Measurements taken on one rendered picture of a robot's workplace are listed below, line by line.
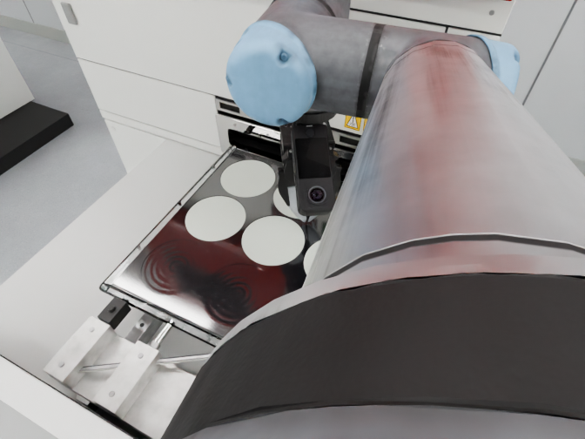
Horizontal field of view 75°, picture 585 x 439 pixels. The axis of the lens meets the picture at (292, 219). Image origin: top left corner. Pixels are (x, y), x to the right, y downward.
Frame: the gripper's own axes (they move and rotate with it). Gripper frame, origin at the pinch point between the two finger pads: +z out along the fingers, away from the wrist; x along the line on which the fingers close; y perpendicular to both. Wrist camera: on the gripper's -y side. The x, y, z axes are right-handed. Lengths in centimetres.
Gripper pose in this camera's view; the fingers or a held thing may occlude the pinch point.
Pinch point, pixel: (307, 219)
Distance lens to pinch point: 60.9
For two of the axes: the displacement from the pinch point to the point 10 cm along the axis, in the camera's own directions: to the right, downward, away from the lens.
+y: -1.0, -7.5, 6.6
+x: -9.9, 0.8, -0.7
